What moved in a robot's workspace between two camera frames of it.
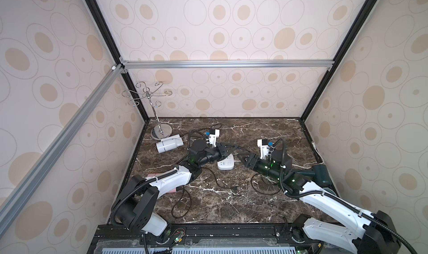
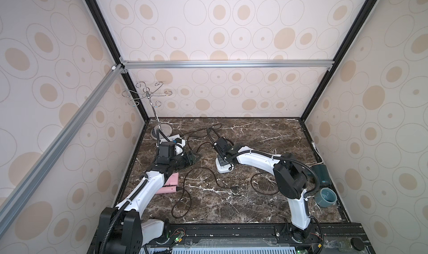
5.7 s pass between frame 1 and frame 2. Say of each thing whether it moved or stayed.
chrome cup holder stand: stayed
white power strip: stayed
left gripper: moved
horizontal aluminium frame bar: stayed
